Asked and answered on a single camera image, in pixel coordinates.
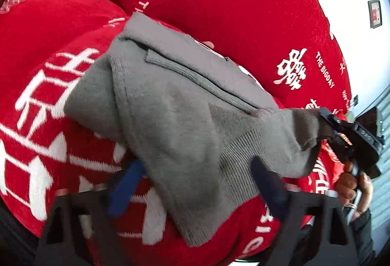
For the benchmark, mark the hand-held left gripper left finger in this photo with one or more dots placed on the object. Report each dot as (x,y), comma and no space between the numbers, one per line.
(126,190)

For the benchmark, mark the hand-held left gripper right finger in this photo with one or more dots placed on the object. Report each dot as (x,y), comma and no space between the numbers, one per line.
(271,190)

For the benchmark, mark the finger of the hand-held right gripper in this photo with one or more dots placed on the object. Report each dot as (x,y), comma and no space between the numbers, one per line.
(328,115)
(337,136)

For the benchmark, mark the grey knit sweater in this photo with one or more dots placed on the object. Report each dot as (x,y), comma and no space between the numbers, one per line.
(170,107)

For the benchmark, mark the person's right forearm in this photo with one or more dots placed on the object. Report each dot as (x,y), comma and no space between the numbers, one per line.
(362,232)

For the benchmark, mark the person's right hand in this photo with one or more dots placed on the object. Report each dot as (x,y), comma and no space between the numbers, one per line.
(350,183)

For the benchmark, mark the red shiny packet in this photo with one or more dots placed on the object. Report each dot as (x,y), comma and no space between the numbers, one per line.
(332,159)

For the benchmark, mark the small framed wall picture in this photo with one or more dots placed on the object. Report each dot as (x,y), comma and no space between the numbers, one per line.
(375,14)

